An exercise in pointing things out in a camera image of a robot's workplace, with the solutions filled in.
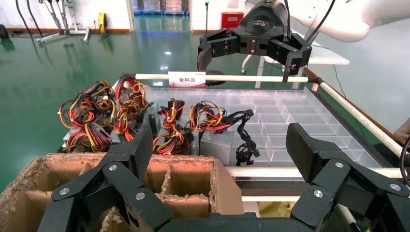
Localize black cable bundle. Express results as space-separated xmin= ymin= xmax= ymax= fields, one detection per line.
xmin=224 ymin=109 xmax=261 ymax=167

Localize white table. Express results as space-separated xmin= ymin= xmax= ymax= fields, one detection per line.
xmin=242 ymin=30 xmax=351 ymax=89

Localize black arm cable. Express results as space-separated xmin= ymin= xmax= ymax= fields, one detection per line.
xmin=283 ymin=0 xmax=337 ymax=45
xmin=399 ymin=133 xmax=410 ymax=188

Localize red cabinet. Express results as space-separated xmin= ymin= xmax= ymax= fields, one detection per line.
xmin=221 ymin=12 xmax=245 ymax=32

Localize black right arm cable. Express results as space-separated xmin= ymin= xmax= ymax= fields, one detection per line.
xmin=283 ymin=0 xmax=337 ymax=45

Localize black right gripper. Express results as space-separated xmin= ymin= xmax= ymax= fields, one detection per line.
xmin=196 ymin=0 xmax=313 ymax=85

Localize brown cardboard divider box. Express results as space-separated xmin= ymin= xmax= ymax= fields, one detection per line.
xmin=0 ymin=153 xmax=244 ymax=232

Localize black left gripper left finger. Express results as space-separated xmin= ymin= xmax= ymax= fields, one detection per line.
xmin=50 ymin=123 xmax=174 ymax=232

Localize white metal stand frame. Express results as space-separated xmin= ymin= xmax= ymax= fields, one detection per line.
xmin=36 ymin=0 xmax=91 ymax=44

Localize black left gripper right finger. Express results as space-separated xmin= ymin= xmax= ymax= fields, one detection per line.
xmin=285 ymin=122 xmax=410 ymax=232

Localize yellow plastic bag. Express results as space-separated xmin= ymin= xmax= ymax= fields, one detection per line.
xmin=259 ymin=201 xmax=300 ymax=219

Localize power supply with colourful cables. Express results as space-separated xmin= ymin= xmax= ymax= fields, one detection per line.
xmin=184 ymin=100 xmax=236 ymax=166
xmin=58 ymin=80 xmax=117 ymax=130
xmin=114 ymin=75 xmax=149 ymax=111
xmin=62 ymin=123 xmax=113 ymax=154
xmin=152 ymin=98 xmax=195 ymax=156
xmin=113 ymin=107 xmax=142 ymax=143

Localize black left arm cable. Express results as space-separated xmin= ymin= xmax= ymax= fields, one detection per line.
xmin=399 ymin=133 xmax=410 ymax=188

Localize goods stacked on blue pallets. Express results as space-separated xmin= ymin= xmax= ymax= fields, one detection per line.
xmin=132 ymin=0 xmax=190 ymax=16

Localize black hanging cables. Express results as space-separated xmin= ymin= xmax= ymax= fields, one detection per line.
xmin=14 ymin=0 xmax=44 ymax=37

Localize yellow cable reel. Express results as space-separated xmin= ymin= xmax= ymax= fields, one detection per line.
xmin=98 ymin=12 xmax=108 ymax=35

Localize clear plastic compartment tray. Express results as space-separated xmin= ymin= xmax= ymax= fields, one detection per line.
xmin=146 ymin=87 xmax=382 ymax=169

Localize white red label sign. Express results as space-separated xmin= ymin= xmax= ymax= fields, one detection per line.
xmin=168 ymin=71 xmax=206 ymax=88

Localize person's hand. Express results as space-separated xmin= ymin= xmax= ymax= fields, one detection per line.
xmin=393 ymin=117 xmax=410 ymax=145

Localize black round stool seat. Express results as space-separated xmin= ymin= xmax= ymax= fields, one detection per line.
xmin=205 ymin=70 xmax=226 ymax=87

